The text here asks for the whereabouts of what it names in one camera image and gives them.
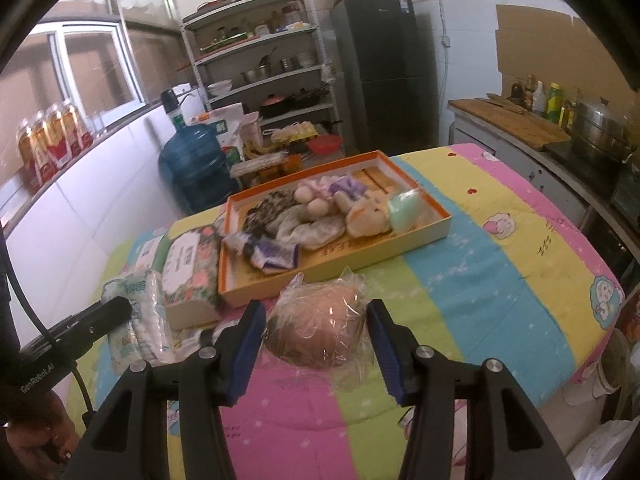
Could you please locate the brown cardboard sheet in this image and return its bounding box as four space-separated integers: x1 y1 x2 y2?
495 4 640 111

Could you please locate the white sliding window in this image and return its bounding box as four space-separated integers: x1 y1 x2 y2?
47 25 146 116

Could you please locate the black white water pump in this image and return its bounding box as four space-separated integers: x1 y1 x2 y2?
160 87 198 126

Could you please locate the leopard print scrunchie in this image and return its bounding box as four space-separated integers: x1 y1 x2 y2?
242 191 301 236

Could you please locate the grey kitchen counter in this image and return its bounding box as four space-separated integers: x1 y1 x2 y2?
450 110 640 281

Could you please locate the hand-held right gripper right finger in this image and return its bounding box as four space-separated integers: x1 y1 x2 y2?
365 299 576 480

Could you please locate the clear noodle packet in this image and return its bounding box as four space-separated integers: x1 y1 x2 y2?
231 152 303 178

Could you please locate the wooden cutting board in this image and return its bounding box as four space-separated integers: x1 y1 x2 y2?
447 97 572 151

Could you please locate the red plastic basket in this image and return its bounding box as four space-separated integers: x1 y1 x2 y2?
306 135 343 157

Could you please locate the black refrigerator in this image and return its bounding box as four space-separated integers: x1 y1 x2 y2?
330 0 441 158

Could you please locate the white scrunchie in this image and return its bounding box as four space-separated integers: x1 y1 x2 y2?
275 210 348 251

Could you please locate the bread bun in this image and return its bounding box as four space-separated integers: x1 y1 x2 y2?
262 267 383 393

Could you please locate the green tray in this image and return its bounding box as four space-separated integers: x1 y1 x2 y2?
200 32 248 53

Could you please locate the grey metal storage shelf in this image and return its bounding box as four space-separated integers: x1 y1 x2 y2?
181 0 346 156

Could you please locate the mint green soft pad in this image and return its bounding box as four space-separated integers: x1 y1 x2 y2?
387 187 426 235

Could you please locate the blue water jug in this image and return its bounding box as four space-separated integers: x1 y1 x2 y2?
159 122 236 213

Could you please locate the floral wet wipes pack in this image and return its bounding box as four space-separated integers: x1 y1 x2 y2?
162 224 226 331

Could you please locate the black pot red lid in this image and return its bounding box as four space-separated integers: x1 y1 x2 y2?
260 93 296 118

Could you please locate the white plastic bucket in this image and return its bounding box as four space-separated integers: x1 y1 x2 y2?
240 112 263 143

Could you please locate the person's left hand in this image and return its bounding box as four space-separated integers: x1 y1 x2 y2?
5 390 82 466

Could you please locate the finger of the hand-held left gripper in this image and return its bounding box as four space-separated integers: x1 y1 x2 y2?
30 296 133 357

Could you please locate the white green sack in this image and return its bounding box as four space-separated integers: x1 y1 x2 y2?
197 102 246 148

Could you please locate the beige plush bear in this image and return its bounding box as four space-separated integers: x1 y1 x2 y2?
327 177 392 239

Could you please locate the green yellow bottle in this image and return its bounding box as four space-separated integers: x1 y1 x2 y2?
546 81 565 123

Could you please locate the striped cartoon printed blanket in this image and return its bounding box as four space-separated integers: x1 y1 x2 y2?
65 142 626 480

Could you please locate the steel steamer pot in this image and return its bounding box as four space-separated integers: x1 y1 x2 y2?
570 99 633 163

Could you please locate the black frying pan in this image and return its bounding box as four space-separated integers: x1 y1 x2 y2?
295 85 331 108

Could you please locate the purple white packet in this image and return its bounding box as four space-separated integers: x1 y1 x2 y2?
222 232 301 276

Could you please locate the white pocket tissue pack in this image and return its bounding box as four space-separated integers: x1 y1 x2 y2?
102 267 166 312

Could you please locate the black induction cooker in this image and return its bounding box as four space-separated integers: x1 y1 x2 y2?
545 142 626 186

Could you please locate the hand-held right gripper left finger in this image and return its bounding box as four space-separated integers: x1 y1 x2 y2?
60 300 267 480

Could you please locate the egg tray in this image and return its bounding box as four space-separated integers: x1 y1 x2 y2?
270 121 320 143

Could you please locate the orange cardboard box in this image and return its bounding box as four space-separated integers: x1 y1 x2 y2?
217 150 453 308

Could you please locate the white plastic bag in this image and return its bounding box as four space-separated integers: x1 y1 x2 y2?
575 417 640 480

